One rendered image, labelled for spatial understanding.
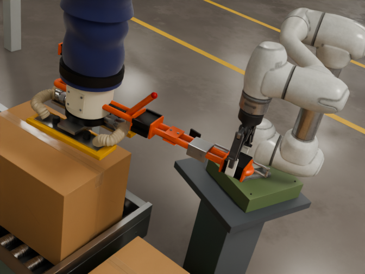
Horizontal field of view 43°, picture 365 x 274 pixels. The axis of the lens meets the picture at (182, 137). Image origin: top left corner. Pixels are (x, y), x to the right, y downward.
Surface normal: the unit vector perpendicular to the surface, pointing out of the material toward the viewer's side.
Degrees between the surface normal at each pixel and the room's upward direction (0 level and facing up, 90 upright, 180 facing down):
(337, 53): 103
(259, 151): 88
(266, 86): 94
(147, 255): 0
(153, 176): 0
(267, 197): 90
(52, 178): 0
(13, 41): 90
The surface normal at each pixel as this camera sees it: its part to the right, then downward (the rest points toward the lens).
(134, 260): 0.18, -0.83
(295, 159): -0.35, 0.51
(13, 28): 0.78, 0.45
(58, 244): -0.54, 0.37
